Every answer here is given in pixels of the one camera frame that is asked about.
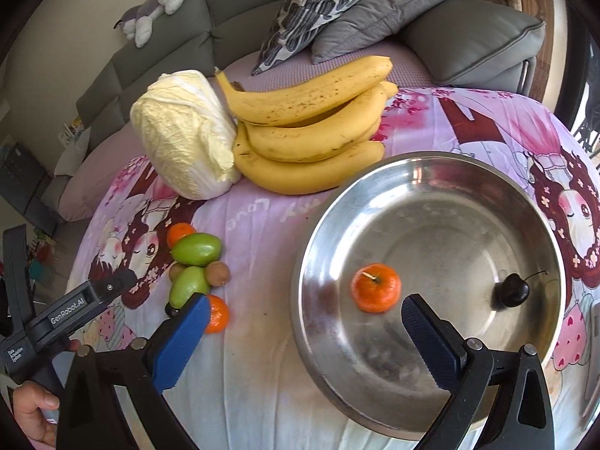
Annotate middle yellow banana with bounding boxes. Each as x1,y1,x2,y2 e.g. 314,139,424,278
245,83,388,164

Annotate person's left hand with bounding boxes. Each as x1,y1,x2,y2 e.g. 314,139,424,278
13,381,60,449

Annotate yellow banana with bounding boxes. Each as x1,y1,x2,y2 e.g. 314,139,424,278
245,83,388,164
233,125,386,196

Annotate bottom yellow banana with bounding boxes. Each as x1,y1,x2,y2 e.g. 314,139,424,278
233,125,386,196

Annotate green jujube fruit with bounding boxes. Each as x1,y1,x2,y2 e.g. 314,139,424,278
171,232,223,267
169,266,210,309

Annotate large stainless steel bowl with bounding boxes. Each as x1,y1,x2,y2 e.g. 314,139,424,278
291,151,566,440

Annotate small tangerine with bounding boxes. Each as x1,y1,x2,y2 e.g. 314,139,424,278
204,295,230,334

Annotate small hidden banana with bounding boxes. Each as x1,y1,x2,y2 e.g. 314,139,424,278
380,80,399,100

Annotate dark cherry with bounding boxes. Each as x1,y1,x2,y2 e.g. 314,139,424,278
165,303,180,318
494,270,548,309

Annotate cartoon print tablecloth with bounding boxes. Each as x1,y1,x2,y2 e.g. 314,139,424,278
69,88,599,449

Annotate grey fabric pillow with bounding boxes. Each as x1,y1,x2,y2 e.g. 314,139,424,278
311,0,446,64

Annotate napa cabbage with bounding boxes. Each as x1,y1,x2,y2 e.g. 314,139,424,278
130,70,240,200

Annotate top spotted banana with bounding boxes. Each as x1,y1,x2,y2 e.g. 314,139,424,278
214,55,394,126

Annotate grey white plush toy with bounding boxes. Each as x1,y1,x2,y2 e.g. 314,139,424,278
114,0,184,49

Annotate large orange tangerine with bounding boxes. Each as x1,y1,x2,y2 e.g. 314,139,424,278
350,263,402,314

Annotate grey leather cushion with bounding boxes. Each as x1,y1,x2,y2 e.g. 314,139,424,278
402,0,546,96

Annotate black white patterned pillow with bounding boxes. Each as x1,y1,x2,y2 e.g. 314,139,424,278
251,0,360,75

